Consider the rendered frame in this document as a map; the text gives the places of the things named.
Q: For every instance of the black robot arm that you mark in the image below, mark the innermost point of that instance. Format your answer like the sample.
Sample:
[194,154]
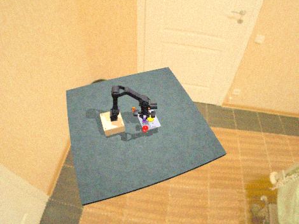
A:
[144,101]

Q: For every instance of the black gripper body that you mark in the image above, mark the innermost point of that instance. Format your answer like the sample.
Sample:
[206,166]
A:
[147,113]

